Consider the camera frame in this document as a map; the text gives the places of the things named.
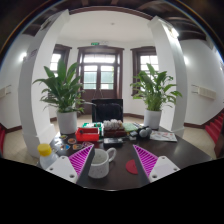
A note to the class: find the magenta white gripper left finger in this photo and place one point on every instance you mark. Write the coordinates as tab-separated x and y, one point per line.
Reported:
70	168

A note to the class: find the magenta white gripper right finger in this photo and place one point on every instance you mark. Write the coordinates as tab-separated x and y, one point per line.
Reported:
154	167

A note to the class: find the white speckled ceramic mug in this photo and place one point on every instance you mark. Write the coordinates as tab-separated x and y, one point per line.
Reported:
100	164

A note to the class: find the red semicircle piece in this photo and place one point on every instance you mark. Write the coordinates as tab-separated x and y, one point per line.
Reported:
131	167

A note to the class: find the round orange coaster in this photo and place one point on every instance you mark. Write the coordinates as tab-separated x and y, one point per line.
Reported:
71	141

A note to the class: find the clear bottle yellow cap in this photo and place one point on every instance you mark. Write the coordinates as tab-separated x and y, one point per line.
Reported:
47	155

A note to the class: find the printed paper sheet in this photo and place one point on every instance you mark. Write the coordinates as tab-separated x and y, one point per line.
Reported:
163	136

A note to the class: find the red plastic box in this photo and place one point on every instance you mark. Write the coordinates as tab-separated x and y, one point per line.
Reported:
87	134

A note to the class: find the black round device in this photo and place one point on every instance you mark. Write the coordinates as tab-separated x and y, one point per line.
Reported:
144	132

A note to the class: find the black flat device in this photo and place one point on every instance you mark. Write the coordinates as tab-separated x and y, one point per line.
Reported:
112	142

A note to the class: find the green flat pack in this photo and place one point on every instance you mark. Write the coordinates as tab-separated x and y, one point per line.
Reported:
128	127

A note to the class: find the left white column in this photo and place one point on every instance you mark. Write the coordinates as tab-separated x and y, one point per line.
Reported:
34	113

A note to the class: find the white column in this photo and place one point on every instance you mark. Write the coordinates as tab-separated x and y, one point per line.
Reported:
34	113
171	60

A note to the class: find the white fluffy balls tray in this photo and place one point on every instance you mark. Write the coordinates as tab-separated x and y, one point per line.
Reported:
112	124

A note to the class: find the black chair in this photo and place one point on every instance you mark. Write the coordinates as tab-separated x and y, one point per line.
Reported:
107	109

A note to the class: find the right potted green plant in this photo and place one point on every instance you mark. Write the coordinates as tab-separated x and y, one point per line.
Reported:
155	91

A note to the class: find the potted green plant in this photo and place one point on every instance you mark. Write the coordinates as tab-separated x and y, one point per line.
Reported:
155	91
64	93

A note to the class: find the left potted green plant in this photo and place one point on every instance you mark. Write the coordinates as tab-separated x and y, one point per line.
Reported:
64	93

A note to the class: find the dark wooden double door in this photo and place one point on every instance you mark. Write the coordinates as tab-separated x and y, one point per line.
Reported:
101	68

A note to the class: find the green exit sign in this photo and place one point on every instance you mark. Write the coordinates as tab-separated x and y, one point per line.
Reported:
95	43

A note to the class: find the right white column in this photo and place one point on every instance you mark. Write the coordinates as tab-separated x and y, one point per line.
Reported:
171	60

